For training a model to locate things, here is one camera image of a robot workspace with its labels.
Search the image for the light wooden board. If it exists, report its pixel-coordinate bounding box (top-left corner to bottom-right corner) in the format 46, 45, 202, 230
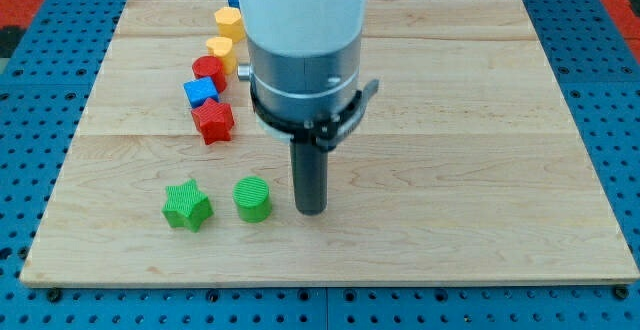
20, 0, 639, 288

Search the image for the green star block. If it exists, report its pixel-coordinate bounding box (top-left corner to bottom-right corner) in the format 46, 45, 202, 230
162, 179, 214, 233

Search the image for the green cylinder block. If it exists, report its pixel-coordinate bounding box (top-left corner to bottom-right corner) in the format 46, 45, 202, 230
232, 176, 272, 223

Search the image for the yellow heart block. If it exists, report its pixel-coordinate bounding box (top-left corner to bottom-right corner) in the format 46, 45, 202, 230
205, 36, 238, 75

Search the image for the yellow hexagon block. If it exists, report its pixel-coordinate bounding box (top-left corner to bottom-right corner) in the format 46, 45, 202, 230
214, 6, 246, 43

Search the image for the red cylinder block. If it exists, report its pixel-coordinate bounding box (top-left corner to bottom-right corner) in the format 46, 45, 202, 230
191, 55, 227, 93

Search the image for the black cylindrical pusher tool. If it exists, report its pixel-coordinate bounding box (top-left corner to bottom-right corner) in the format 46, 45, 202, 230
290, 143, 328, 216

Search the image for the black clamp ring with lever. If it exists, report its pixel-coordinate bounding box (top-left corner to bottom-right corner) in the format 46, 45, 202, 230
249, 78, 380, 152

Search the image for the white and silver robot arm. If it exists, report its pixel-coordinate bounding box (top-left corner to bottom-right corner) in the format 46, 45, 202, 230
239, 0, 366, 122

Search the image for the blue cube block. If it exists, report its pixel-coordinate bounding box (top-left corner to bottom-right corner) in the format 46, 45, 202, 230
183, 77, 219, 109

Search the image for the red star block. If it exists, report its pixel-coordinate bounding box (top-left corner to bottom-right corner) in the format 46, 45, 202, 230
191, 98, 235, 145

